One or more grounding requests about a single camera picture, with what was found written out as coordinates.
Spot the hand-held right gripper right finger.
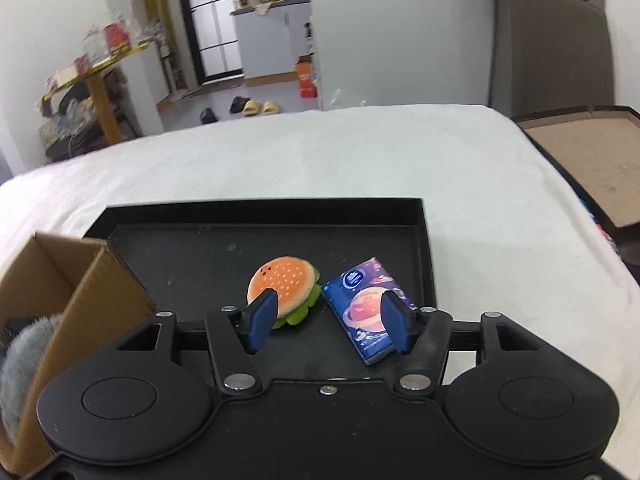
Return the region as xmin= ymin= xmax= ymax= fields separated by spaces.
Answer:
xmin=380 ymin=292 xmax=547 ymax=397

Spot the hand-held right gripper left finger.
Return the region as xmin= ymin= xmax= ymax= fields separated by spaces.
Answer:
xmin=106 ymin=290 xmax=279 ymax=399

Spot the blue tissue pack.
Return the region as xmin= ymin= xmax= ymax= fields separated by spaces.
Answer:
xmin=320 ymin=255 xmax=422 ymax=366

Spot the burger plush toy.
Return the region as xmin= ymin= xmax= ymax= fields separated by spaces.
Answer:
xmin=247 ymin=256 xmax=322 ymax=331

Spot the black shallow tray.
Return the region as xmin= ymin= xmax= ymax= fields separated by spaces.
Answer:
xmin=85 ymin=197 xmax=440 ymax=382

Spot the brown cardboard box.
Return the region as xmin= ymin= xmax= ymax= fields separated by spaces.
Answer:
xmin=0 ymin=232 xmax=157 ymax=479

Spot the grey-blue fluffy cloth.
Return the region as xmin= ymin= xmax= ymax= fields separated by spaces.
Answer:
xmin=0 ymin=313 xmax=67 ymax=443

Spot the orange carton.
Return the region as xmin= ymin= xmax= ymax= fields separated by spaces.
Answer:
xmin=294 ymin=54 xmax=319 ymax=100

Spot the black tray with brown base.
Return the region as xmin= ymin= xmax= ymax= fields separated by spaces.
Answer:
xmin=511 ymin=104 xmax=640 ymax=243

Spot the pile of household clutter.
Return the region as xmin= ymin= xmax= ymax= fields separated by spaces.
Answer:
xmin=36 ymin=94 xmax=137 ymax=157

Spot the yellow round table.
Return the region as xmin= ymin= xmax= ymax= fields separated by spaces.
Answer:
xmin=39 ymin=41 xmax=152 ymax=145

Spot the white kitchen cabinet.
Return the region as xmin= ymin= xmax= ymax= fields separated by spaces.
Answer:
xmin=230 ymin=0 xmax=316 ymax=87

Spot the black-framed glass door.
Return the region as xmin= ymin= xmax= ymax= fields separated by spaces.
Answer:
xmin=181 ymin=0 xmax=246 ymax=87

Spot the red box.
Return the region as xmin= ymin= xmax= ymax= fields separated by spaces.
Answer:
xmin=104 ymin=23 xmax=129 ymax=54

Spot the grey upholstered panel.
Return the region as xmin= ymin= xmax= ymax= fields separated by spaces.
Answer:
xmin=491 ymin=0 xmax=615 ymax=119

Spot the clear glass jar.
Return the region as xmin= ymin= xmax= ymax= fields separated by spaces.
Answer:
xmin=82 ymin=27 xmax=106 ymax=61

